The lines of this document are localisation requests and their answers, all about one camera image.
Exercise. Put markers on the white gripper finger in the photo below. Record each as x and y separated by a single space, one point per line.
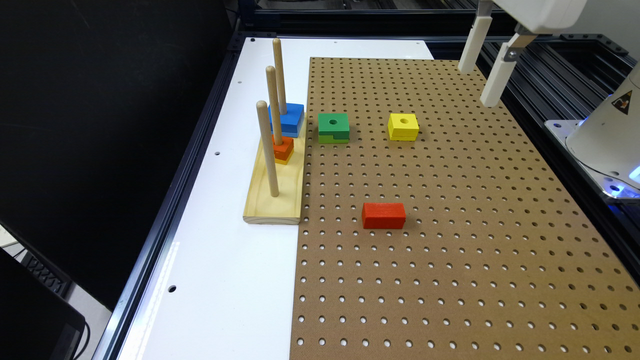
503 67
476 36

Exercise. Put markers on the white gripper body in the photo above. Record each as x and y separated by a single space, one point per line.
544 16

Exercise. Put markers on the green block with hole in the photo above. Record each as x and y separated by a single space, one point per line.
333 128

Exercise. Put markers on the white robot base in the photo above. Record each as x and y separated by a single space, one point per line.
606 143

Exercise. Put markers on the yellow block with hole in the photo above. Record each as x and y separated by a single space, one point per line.
403 127

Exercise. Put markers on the red rectangular block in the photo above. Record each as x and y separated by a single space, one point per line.
383 215

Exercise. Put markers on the blue block on peg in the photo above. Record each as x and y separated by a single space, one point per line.
292 121

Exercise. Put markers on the orange block on peg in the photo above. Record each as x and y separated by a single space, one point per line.
284 151

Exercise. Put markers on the rear wooden peg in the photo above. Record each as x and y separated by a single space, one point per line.
280 83

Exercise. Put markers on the wooden peg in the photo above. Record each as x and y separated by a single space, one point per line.
266 138
274 104
280 83

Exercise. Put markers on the brown pegboard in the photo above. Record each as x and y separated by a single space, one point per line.
495 260

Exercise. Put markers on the middle wooden peg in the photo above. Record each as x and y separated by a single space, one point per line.
274 104

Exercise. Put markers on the front wooden peg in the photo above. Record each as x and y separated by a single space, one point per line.
266 138

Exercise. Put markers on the black monitor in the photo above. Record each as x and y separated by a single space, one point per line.
35 323

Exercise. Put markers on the black aluminium frame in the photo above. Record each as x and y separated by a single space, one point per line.
563 75

